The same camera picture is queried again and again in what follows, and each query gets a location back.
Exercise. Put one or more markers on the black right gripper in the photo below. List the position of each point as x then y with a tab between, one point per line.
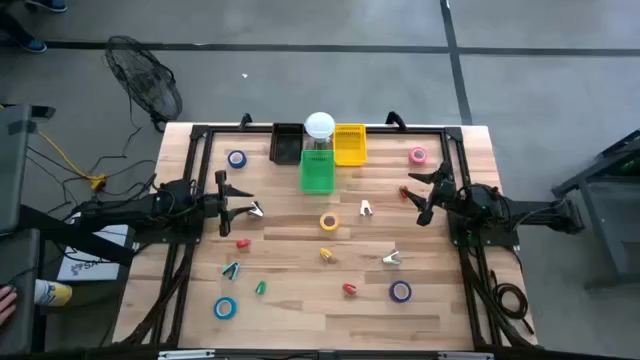
442	192

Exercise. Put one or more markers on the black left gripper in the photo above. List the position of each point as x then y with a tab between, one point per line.
223	205

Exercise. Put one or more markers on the white clip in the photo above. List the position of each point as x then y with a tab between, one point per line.
256	211

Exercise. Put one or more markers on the red mini stapler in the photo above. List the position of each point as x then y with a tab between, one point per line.
349	289
403	191
243	244

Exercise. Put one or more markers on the pink tape roll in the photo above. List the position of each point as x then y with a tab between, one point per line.
411	156

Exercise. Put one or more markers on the dark blue tape roll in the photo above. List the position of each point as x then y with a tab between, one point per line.
229	159

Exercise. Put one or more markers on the pale pink staple remover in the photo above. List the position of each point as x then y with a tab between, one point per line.
365	209

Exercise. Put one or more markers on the teal staple remover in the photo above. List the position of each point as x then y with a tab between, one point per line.
231	271

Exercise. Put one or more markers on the silver grey staple remover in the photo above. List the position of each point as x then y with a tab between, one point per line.
392	258

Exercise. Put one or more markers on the yellow tape roll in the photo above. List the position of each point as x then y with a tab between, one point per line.
322	221

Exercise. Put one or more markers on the green mini stapler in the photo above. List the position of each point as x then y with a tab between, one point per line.
260	287

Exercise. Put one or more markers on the yellow mini stapler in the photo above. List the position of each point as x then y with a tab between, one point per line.
326	254

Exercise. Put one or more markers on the purple tape roll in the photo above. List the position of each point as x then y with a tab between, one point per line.
391	291

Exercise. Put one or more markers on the light blue tape roll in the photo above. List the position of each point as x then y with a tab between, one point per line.
216	308

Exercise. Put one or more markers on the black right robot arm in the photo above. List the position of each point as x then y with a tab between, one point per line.
530	210

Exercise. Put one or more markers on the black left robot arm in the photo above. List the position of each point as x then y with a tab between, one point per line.
150	205

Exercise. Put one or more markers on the black plastic basket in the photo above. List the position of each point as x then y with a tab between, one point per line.
286	147

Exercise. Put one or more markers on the green plastic basket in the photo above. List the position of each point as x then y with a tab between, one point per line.
317	175

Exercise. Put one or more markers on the yellow plastic basket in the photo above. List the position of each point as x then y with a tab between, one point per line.
350	145

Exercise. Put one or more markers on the white dome table lamp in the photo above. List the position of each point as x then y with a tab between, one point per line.
320	125

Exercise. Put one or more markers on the black floor fan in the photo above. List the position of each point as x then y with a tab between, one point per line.
145	82

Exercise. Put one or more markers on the white printed box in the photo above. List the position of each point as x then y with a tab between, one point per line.
95	267

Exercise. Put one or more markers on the black diagonal beam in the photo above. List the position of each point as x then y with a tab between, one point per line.
75	235

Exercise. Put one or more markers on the dark grey cart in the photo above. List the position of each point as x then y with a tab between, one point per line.
605	215

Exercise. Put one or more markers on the yellow blue can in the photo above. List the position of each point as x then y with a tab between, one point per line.
52	293

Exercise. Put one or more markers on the grey equipment case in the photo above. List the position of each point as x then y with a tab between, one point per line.
17	260
20	165

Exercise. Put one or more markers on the person's hand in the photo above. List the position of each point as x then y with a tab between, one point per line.
6	305

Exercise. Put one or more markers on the person's shoe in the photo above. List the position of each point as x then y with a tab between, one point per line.
34	46
47	5

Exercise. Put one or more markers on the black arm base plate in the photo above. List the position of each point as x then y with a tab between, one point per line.
470	239
165	239

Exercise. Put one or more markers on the silver metal bracket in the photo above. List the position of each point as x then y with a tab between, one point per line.
465	355
187	354

